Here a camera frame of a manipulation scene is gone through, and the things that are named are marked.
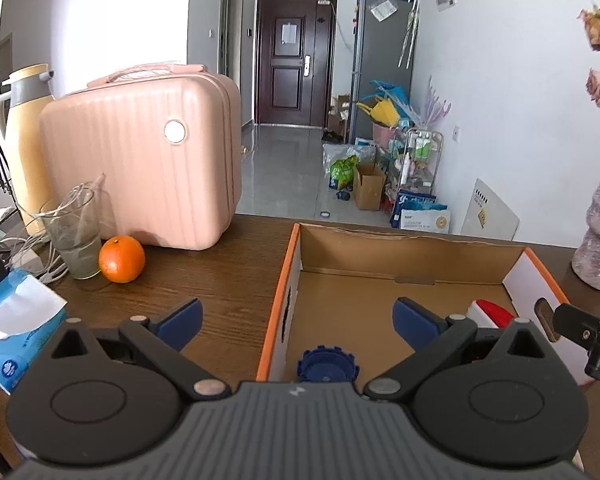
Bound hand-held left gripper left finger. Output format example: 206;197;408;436
45;298;232;402

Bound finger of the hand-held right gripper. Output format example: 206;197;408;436
553;302;600;388

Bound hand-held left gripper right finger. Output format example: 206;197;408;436
362;297;561;403

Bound orange cardboard box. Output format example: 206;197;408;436
256;222;588;386

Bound white bottle with red collar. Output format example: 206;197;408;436
466;299;519;331

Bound blue ridged bottle cap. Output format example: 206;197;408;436
296;345;359;384

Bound orange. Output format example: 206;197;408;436
98;235;146;284

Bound blue and white package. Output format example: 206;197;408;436
390;189;452;234

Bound clear glass cup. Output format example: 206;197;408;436
39;185;103;281

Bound white leaning board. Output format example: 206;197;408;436
460;178;521;244

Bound small brown cardboard box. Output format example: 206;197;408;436
353;162;387;211

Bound green plastic bag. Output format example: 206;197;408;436
329;156;360;192

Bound blue tissue pack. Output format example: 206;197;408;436
0;267;69;396

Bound pink hard-shell suitcase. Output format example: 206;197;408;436
39;62;243;251

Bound pink bucket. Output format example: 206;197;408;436
372;120;399;149

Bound purple feathery decoration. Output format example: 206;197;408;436
419;75;452;129

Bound blue and yellow bags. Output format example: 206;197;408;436
356;80;412;129

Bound cream thermos jug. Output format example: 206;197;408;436
0;63;57;237

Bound grey refrigerator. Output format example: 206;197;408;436
350;0;421;147

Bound dark brown door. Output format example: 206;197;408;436
256;0;337;127

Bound clear folded umbrellas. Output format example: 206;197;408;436
397;0;422;69

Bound white cables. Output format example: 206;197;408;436
0;174;107;281

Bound white wire storage cart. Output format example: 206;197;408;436
387;127;444;202

